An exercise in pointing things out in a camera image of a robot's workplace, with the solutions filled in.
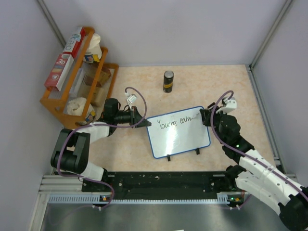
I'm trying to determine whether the black Schweppes can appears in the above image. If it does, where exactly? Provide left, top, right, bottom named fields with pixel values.
left=163, top=70, right=174, bottom=93

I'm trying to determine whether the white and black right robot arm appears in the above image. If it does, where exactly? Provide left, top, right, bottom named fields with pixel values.
left=200, top=103, right=308, bottom=231

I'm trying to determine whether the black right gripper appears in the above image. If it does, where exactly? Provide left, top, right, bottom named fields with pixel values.
left=201, top=105, right=228, bottom=144

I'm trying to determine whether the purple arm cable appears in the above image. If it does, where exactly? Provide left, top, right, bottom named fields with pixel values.
left=57, top=87, right=147, bottom=210
left=210, top=90, right=308, bottom=202

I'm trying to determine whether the white bag lower shelf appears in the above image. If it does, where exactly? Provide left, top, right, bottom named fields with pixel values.
left=67, top=97, right=96, bottom=126

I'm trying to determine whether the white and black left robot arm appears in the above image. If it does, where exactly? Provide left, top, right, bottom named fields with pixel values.
left=51, top=98, right=152, bottom=191

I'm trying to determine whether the tan wrapped soap block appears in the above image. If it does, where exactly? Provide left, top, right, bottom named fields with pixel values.
left=91, top=87, right=104, bottom=107

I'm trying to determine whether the clear plastic sheet pack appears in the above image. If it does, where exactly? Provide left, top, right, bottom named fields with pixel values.
left=69, top=68, right=94, bottom=97

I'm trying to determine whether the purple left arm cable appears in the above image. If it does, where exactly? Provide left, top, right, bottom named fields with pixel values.
left=57, top=87, right=147, bottom=210

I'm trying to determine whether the red and white foil box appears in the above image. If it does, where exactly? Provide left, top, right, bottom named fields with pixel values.
left=44, top=53, right=74, bottom=91

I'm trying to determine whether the grey slotted cable duct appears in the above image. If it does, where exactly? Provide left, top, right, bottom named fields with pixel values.
left=48, top=194, right=244, bottom=205

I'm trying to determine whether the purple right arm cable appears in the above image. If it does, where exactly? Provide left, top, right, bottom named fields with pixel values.
left=210, top=90, right=308, bottom=202

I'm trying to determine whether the blue framed whiteboard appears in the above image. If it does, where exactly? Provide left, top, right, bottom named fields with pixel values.
left=147, top=106, right=211, bottom=159

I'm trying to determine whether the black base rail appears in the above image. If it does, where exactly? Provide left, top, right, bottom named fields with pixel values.
left=81, top=171, right=244, bottom=200

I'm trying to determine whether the red and white wrap box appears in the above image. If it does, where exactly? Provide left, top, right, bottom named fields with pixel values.
left=63, top=26, right=86, bottom=58

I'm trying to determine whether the brown wrapped soap block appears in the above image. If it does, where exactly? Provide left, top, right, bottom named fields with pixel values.
left=99, top=66, right=111, bottom=85

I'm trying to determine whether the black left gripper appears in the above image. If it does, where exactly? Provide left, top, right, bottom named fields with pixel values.
left=114, top=106, right=151, bottom=128

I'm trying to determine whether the orange wooden shelf rack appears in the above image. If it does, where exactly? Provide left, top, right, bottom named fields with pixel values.
left=40, top=26, right=119, bottom=129

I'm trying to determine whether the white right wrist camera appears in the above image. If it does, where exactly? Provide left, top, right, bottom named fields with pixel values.
left=216, top=97, right=237, bottom=114

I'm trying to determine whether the white bag with cartoon label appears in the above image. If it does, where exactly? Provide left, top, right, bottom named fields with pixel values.
left=83, top=33, right=102, bottom=63

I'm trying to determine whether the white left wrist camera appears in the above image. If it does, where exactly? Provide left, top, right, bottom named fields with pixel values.
left=125, top=92, right=137, bottom=110

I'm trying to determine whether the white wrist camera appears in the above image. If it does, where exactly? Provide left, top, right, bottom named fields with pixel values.
left=125, top=92, right=137, bottom=110
left=216, top=97, right=237, bottom=114

